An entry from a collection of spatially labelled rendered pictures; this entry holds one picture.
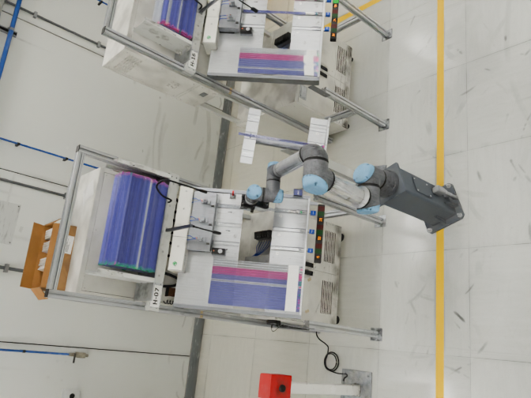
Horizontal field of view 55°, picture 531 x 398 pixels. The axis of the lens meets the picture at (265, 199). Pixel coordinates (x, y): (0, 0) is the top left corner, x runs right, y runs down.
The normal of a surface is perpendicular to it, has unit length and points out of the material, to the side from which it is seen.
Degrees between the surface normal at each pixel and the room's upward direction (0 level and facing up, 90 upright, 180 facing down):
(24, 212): 90
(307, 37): 44
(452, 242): 0
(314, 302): 90
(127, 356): 90
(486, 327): 0
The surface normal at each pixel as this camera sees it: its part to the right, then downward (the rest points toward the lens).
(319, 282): 0.66, -0.14
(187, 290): -0.06, -0.29
